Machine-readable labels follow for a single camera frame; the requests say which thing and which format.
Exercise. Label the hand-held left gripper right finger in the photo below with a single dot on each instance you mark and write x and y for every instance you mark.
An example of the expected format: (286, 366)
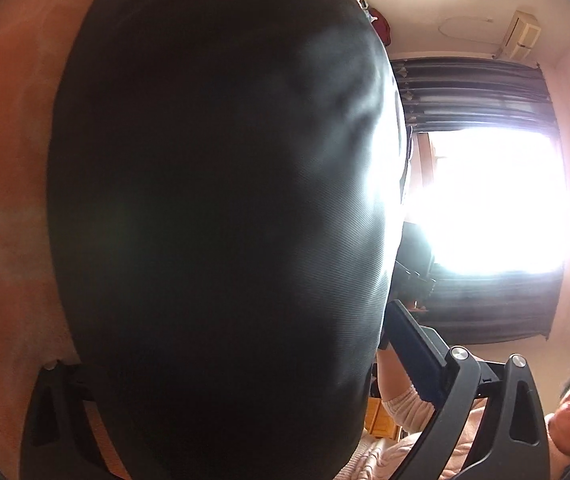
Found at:
(415, 355)

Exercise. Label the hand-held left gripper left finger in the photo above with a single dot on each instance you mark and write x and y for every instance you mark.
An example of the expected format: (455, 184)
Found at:
(45, 410)

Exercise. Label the black pants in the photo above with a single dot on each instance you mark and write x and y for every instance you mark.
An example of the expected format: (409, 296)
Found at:
(215, 220)

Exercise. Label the person's right forearm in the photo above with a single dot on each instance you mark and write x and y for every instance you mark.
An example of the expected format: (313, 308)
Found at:
(395, 380)

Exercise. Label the wooden wardrobe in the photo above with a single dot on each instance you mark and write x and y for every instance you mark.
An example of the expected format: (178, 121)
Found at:
(380, 417)

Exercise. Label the bright window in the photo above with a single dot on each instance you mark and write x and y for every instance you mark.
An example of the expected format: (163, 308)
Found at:
(495, 200)

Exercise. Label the dark curtain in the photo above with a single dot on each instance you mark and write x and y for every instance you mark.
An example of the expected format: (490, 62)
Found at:
(470, 85)

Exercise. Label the dark red cloth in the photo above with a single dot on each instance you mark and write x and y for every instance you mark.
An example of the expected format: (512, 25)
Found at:
(380, 25)

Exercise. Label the wall air conditioner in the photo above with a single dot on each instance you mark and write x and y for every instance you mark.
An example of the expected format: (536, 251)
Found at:
(520, 35)

